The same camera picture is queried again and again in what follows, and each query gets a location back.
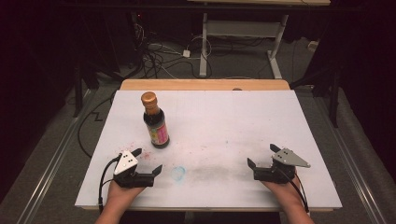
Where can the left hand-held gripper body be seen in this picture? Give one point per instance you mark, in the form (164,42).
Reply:
(126,163)

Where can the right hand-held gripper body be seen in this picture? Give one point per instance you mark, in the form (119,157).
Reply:
(286,158)

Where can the person's left hand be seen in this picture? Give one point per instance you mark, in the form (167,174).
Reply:
(121,193)

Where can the person's right hand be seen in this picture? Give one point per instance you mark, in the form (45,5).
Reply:
(283,191)

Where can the dark sauce bottle gold cap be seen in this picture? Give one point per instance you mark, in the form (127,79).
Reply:
(155,126)

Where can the white board sheet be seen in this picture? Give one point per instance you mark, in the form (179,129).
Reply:
(218,124)

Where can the black metal stand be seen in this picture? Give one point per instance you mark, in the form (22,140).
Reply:
(333,93)
(78,90)

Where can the wooden table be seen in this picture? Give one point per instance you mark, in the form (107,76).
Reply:
(202,84)

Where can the white power adapter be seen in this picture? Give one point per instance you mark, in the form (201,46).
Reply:
(186,53)

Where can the aluminium floor rail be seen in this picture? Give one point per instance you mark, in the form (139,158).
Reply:
(351,161)
(53,161)

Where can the white metal desk frame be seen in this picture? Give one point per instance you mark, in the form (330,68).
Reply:
(243,28)

